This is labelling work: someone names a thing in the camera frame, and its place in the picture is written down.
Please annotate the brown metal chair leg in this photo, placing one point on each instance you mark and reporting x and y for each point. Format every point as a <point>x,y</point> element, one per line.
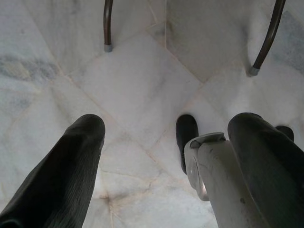
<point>107,26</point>
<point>268,38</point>

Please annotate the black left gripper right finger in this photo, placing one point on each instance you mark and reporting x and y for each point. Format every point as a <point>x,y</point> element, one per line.
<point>268,171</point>

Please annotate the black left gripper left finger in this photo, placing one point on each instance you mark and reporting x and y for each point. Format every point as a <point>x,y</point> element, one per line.
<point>59,175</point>

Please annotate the black robot foot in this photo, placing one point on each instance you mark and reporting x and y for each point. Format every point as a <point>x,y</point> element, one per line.
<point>286,133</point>
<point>185,136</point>

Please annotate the white robot leg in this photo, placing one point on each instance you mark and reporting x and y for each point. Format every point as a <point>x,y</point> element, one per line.
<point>221,180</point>

